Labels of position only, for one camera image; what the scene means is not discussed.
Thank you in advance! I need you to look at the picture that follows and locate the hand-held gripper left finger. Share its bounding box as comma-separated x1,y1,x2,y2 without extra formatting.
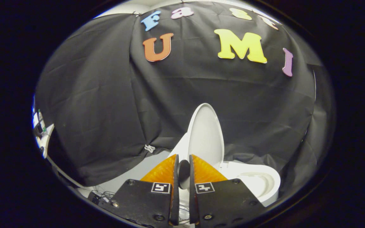
99,154,180,227

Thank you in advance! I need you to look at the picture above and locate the black backdrop cloth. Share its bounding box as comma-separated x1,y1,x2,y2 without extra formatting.
34,2,336,197

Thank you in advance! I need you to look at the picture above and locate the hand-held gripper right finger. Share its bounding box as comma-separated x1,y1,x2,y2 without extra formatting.
189,154,265,227

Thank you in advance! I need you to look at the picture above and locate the black electronic box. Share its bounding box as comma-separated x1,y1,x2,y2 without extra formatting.
87,192,107,206

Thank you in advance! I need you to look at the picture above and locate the white shelf with bottles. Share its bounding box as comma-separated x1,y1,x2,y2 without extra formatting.
32,98,55,159

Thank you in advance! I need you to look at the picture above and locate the white toilet bowl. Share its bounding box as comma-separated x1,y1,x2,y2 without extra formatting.
216,161,281,208

